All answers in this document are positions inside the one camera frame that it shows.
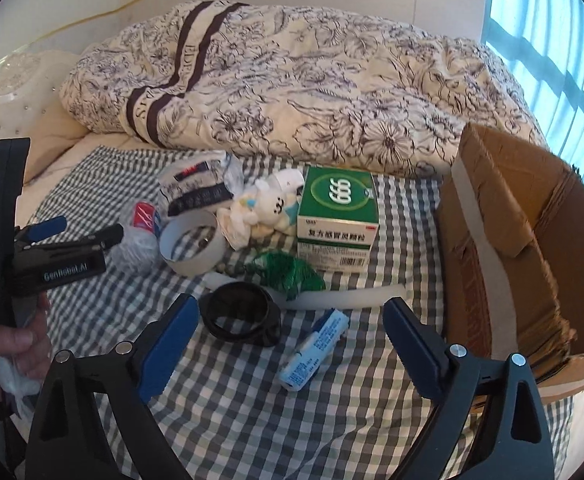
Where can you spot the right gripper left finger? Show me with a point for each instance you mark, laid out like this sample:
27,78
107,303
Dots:
67,439

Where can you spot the white foam tube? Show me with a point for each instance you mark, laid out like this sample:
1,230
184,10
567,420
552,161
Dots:
350,299

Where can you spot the white small bottle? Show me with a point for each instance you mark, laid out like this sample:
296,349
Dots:
288,180

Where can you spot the green 999 medicine box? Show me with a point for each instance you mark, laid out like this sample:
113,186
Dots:
338,219

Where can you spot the white tufted headboard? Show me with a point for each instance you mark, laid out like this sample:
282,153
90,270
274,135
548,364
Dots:
30,84

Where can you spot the blue white tube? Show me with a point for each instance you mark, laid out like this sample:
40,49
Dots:
313,350

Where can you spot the floral tissue pack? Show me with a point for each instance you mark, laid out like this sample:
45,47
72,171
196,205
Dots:
207,180

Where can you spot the clear round plastic container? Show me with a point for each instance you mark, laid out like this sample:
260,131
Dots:
138,251

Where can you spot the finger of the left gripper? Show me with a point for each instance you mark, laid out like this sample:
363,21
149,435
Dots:
36,232
97,242

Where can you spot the green foil wrapper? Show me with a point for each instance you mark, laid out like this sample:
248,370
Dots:
286,273

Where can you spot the white plush toy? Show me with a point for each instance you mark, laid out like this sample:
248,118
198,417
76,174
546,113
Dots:
257,214

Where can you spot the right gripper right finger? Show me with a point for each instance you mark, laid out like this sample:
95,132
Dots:
512,441

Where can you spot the brown cardboard box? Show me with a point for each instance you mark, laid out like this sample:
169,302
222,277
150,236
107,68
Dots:
510,222

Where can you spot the person's left hand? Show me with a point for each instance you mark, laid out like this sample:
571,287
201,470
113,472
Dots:
30,347

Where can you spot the beige pillow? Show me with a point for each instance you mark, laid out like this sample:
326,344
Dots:
52,133

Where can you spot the black round band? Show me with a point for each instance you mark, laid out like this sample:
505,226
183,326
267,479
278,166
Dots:
242,313

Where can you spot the teal window curtain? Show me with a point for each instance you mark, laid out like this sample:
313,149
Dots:
542,44

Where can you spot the checkered gingham cloth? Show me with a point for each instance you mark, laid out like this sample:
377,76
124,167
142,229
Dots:
223,411

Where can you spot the floral patterned duvet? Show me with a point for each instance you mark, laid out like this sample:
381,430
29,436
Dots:
312,84

